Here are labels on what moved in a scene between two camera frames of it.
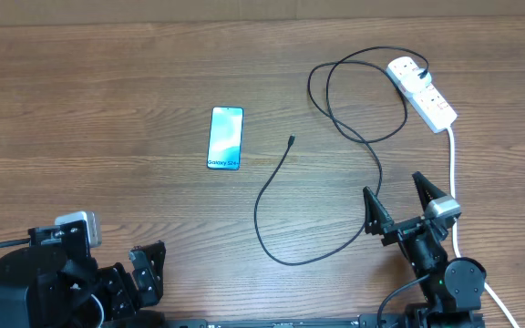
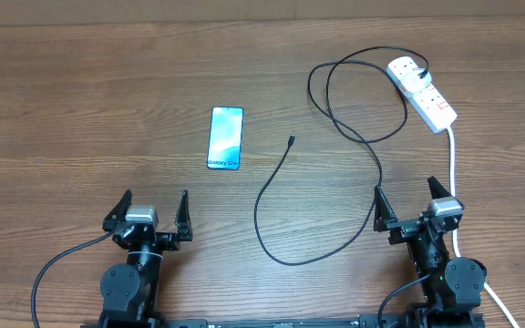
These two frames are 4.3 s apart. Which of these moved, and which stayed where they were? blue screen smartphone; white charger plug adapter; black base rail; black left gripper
Moved: black left gripper
Stayed: blue screen smartphone; black base rail; white charger plug adapter
